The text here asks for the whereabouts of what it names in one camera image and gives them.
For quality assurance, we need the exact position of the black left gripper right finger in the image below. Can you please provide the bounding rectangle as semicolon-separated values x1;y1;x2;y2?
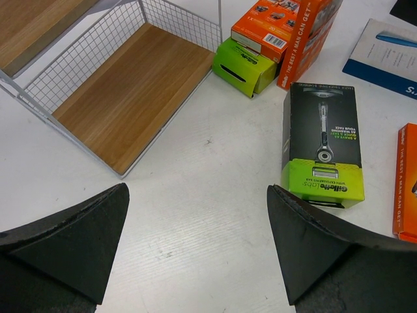
266;185;416;312

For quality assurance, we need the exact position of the green black Gillette Labs box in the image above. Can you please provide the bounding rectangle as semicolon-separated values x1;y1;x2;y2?
212;38;281;98
281;83;365;209
390;0;416;20

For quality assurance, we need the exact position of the orange Gillette cartridge box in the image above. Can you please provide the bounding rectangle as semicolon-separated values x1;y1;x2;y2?
231;0;301;63

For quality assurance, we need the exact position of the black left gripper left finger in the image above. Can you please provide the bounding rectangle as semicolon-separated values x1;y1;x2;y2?
1;183;130;312

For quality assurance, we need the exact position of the orange Gillette Fusion5 box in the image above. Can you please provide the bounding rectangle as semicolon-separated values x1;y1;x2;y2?
393;123;417;243
277;0;343;90

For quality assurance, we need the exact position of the blue white Harry's box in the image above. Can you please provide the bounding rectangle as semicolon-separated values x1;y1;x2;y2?
342;18;416;100

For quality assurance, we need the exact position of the white wire wooden shelf rack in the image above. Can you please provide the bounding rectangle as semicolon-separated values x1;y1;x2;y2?
1;1;223;178

